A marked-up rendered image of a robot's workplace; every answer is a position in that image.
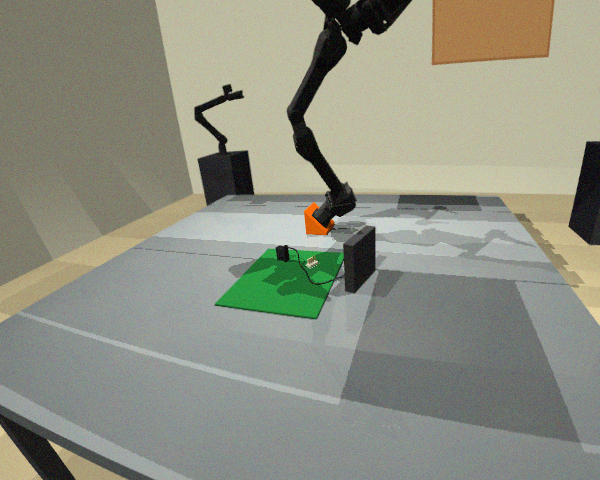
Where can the green circuit board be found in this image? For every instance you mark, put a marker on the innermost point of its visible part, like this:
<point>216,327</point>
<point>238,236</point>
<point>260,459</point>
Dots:
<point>275,286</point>

